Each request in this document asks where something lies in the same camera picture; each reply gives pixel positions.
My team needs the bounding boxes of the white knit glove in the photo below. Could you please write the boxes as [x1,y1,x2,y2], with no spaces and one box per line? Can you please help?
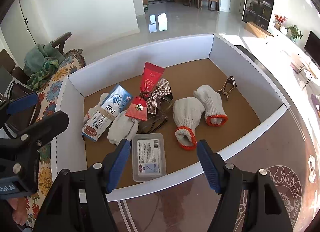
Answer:
[83,92,108,124]
[194,85,228,127]
[107,110,140,146]
[173,97,205,150]

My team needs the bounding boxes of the clear frame eyeglasses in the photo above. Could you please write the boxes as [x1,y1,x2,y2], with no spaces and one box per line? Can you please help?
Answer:
[138,115,168,134]

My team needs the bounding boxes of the person's left hand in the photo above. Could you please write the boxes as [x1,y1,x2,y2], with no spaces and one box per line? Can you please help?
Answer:
[7,197,27,225]

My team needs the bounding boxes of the blue white ointment box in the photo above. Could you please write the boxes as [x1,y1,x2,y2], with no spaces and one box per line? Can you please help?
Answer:
[82,111,115,142]

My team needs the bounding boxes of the clear plastic floss box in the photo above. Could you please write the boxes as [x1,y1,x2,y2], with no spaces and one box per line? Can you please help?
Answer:
[132,133,167,182]

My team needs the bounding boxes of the green cloth on chair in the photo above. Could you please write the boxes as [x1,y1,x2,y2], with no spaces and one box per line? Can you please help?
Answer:
[23,41,66,91]

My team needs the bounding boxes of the red foil snack packet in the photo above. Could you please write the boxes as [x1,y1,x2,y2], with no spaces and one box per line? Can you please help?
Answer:
[125,62,164,121]

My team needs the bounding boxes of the blue white toothpaste box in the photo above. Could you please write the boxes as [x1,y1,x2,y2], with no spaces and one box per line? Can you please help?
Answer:
[101,84,133,117]

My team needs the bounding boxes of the white cardboard box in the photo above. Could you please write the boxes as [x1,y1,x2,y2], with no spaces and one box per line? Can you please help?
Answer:
[51,34,290,201]

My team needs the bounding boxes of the clear acrylic hair claw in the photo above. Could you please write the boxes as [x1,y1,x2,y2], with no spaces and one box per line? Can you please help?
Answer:
[156,96,173,116]

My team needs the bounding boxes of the gold beaded hair claw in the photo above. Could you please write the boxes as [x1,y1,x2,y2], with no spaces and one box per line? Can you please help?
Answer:
[217,76,237,100]

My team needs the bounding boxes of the rhinestone bow hair clip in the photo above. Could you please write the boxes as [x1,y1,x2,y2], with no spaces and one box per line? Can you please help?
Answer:
[147,78,172,115]

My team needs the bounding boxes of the white tv cabinet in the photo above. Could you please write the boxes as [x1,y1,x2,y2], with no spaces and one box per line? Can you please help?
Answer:
[268,27,319,84]

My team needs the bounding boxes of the cardboard box on floor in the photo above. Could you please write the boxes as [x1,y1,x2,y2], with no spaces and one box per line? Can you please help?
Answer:
[245,22,273,39]

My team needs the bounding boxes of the black television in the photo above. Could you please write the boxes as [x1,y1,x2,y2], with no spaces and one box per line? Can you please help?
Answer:
[304,30,320,65]

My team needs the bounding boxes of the green potted plant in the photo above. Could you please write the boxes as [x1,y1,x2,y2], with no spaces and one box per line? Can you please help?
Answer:
[287,25,303,42]

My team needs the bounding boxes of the red flower vase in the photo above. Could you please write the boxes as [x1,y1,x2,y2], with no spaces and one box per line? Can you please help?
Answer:
[274,14,287,30]

